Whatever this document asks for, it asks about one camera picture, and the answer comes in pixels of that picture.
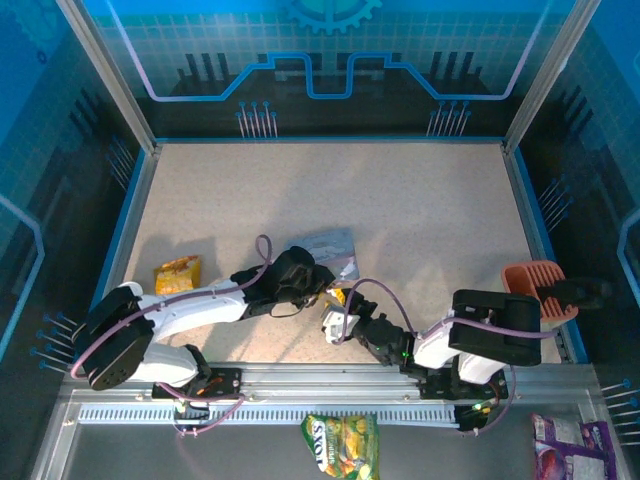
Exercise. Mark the aluminium table edge rail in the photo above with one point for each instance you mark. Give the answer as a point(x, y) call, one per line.
point(529, 220)
point(134, 220)

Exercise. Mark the beige and orange utensil holder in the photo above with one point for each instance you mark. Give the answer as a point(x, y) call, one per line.
point(530, 280)

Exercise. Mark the green yellow candy bag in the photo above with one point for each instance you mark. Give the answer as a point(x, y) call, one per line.
point(342, 447)

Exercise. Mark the yellow padlock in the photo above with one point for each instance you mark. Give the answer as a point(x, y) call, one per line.
point(336, 296)

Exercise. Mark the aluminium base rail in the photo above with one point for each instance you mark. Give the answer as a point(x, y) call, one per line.
point(325, 382)

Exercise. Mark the yellow snack bag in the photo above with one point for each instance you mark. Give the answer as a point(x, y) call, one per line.
point(175, 275)

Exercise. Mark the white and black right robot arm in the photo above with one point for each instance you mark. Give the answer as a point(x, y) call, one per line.
point(500, 320)

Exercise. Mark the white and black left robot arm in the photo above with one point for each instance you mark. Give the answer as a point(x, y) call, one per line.
point(200, 310)

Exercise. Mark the purple snack bag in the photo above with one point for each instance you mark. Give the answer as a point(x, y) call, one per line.
point(570, 450)

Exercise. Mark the aluminium frame post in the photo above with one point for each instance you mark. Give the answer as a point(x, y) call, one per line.
point(107, 75)
point(547, 75)

